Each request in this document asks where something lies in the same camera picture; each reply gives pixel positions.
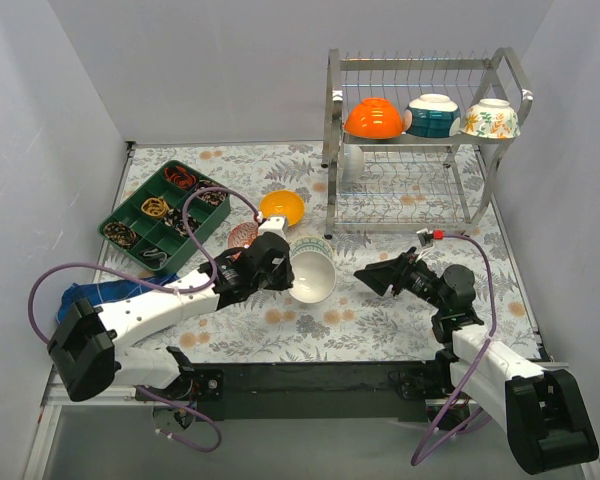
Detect cream bowl with teal stripes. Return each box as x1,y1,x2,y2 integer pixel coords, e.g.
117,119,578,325
290,236,334,259

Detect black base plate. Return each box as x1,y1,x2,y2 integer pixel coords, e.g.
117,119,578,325
134,359,491,434

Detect steel two-tier dish rack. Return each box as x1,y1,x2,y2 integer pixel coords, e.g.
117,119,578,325
322,47,533,238

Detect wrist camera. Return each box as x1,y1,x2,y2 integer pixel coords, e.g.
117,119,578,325
257,214,288,242
416,229,445,260

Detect yellow bowl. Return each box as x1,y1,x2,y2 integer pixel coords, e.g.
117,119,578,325
260,190,305,226

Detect orange bowl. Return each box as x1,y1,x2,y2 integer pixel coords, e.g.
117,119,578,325
344,97,404,140

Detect black pink hair ties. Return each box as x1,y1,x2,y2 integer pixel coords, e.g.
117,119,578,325
163,208,203,238

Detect green compartment tray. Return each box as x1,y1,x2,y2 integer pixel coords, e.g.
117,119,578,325
98,160,231,276

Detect teal and white bowl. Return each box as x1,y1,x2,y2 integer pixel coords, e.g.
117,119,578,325
404,93,461,138

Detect purple cable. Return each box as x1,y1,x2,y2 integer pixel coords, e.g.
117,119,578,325
410,233,498,467
27,186,261,454

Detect white ribbed bowl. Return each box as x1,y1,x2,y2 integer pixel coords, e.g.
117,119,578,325
338,144,365,183
289,252,336,304

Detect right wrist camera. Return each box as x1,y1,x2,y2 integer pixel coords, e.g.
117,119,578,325
416,229,445,260

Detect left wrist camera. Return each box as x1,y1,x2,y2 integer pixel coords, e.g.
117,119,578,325
257,214,288,242

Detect brown black hair ties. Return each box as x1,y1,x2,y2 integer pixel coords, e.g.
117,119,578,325
102,221,140,250

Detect grey black hair ties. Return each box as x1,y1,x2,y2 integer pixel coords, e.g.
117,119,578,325
139,247,169,269

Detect floral table mat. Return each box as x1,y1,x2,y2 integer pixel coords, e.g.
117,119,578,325
102,142,540,363

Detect red black hair ties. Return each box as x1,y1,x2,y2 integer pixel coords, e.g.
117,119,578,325
163,165,200,190

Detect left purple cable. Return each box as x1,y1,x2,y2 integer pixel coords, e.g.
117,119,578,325
27,186,261,454

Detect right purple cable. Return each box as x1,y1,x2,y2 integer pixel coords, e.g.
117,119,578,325
410,233,498,467

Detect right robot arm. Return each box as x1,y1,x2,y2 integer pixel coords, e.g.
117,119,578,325
354,250,599,474

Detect yellow hair ties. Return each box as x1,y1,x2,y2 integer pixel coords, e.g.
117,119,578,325
140,196,171,219

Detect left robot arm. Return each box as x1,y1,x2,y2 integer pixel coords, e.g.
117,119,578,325
47,232,294,402

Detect blue plaid cloth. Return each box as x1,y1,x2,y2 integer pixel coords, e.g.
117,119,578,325
56,279,150,324

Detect white leaf-pattern bowl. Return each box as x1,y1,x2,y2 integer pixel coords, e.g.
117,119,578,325
460,98,520,140

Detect dark floral hair ties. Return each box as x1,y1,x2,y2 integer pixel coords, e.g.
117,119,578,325
194,179,229,206

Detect blue zigzag red-inside bowl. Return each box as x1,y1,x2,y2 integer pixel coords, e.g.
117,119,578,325
227,222,258,248

